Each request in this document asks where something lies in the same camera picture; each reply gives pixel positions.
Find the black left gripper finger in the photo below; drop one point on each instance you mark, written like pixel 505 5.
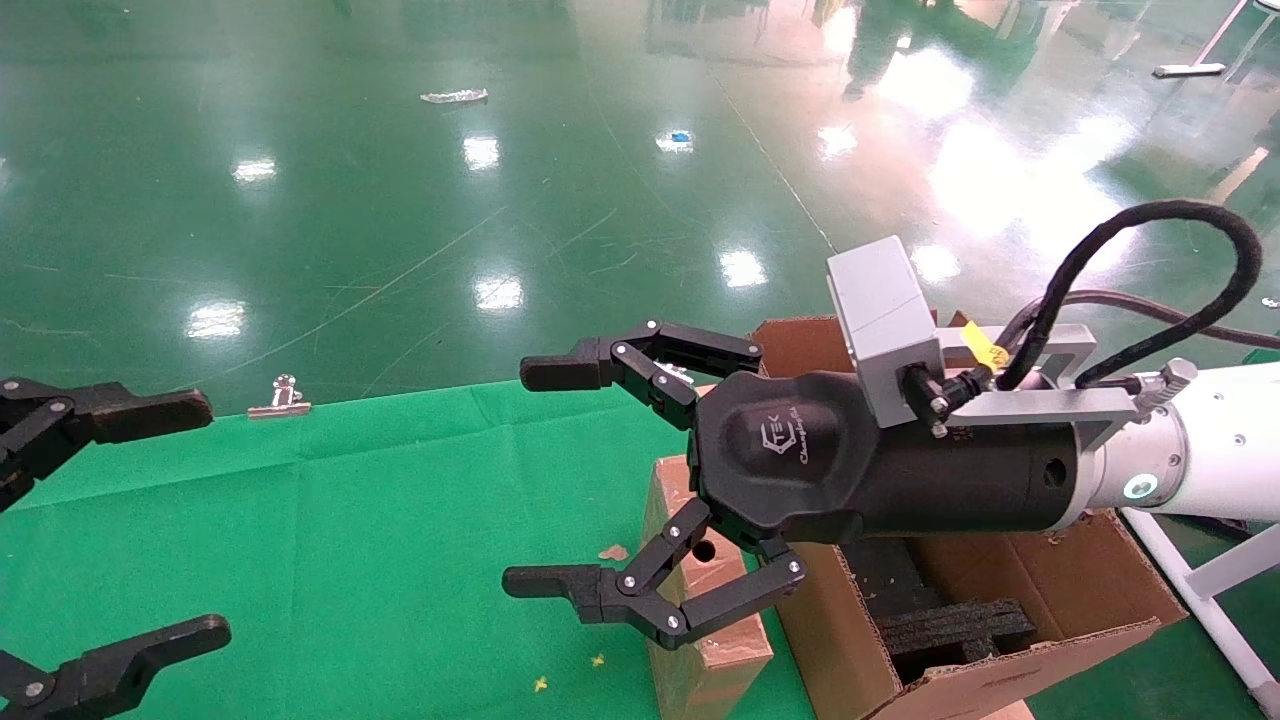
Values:
pixel 130 660
pixel 120 412

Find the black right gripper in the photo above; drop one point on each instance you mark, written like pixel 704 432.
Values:
pixel 800 470

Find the small brown cardboard box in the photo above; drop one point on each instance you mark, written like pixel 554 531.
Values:
pixel 715 675

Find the large open cardboard carton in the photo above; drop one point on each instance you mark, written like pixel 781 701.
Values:
pixel 1080 590

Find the green cloth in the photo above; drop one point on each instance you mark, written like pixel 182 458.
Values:
pixel 400 520

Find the black foam block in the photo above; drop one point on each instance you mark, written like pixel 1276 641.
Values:
pixel 950 630

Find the white floor litter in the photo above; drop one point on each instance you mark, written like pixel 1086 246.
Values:
pixel 455 96

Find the white stand foot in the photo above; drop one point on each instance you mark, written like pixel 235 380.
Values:
pixel 1190 70

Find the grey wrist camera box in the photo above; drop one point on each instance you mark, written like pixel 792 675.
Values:
pixel 885 310

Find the grey metal camera bracket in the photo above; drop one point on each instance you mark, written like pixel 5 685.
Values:
pixel 1040 405

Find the white pipe frame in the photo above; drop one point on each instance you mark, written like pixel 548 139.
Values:
pixel 1215 610

